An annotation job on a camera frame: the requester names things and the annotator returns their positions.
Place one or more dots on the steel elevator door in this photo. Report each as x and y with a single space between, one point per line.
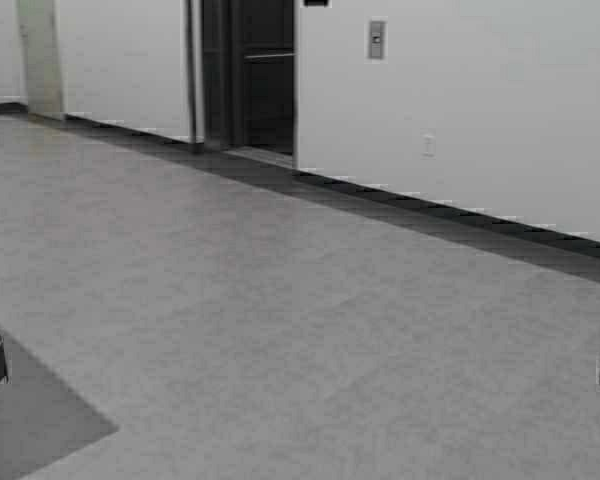
242 78

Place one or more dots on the white wall outlet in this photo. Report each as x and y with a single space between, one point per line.
429 145

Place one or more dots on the steel call button plate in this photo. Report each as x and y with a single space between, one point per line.
376 51

